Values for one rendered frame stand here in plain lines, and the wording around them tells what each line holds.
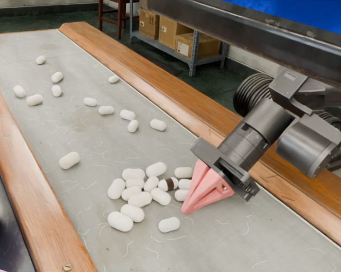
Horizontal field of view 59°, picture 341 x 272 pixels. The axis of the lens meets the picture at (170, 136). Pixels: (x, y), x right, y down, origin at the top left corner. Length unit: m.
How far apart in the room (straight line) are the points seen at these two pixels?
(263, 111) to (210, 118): 0.23
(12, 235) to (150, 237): 0.23
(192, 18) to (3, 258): 0.44
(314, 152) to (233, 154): 0.10
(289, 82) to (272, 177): 0.18
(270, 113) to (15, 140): 0.43
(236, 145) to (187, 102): 0.30
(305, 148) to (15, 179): 0.41
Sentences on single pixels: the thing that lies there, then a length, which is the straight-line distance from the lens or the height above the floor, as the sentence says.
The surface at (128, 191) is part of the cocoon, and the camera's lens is 0.47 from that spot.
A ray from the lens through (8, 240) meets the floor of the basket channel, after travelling 0.55.
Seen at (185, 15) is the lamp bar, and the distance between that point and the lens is 0.20.
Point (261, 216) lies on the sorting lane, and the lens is 0.50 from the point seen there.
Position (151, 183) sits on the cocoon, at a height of 0.76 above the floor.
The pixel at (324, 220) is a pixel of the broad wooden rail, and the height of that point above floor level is 0.75.
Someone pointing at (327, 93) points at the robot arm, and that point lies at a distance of 0.46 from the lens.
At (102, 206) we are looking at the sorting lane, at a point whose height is 0.74.
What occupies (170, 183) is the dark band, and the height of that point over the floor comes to 0.76.
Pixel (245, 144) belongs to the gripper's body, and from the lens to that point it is 0.43.
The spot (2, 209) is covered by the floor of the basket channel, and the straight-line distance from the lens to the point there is 0.60.
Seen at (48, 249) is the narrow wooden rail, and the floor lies 0.76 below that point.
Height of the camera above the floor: 1.09
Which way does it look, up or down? 34 degrees down
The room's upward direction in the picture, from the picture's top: 5 degrees clockwise
